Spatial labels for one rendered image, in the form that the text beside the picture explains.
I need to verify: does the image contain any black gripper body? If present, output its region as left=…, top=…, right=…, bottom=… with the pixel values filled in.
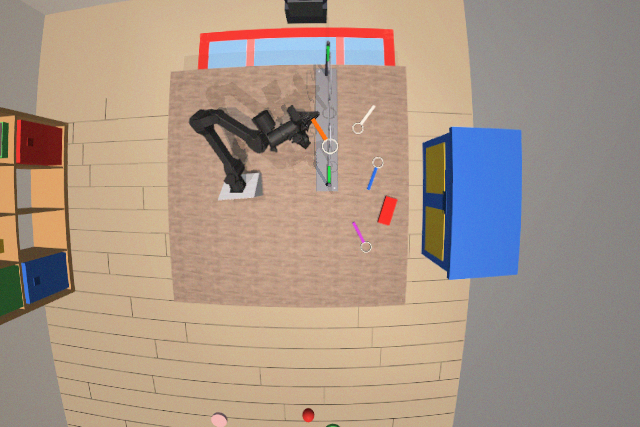
left=278, top=105, right=309, bottom=141

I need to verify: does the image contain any red rectangular block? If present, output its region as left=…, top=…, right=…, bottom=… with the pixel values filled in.
left=377, top=196, right=398, bottom=225

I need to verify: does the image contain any orange handle with grey loop tip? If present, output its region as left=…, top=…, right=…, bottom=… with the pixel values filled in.
left=311, top=118, right=338, bottom=154

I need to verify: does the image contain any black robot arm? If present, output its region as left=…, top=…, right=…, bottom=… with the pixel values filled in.
left=189, top=109, right=311, bottom=193

